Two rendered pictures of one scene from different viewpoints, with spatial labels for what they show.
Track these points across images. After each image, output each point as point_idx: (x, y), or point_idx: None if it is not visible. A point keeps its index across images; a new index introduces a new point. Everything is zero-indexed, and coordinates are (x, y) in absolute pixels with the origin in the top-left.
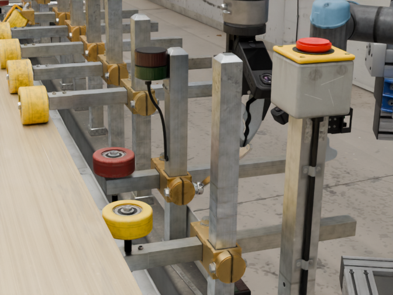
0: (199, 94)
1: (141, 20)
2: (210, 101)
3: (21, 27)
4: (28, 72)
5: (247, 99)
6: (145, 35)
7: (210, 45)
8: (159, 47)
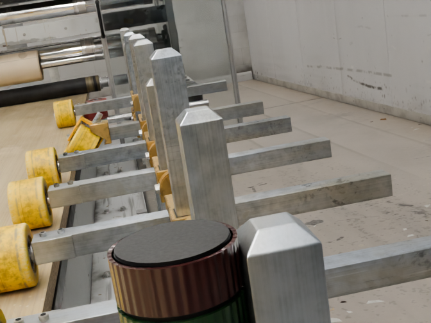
0: (375, 281)
1: (197, 123)
2: (383, 200)
3: (74, 152)
4: (16, 253)
5: (429, 193)
6: (214, 163)
7: (374, 131)
8: (208, 224)
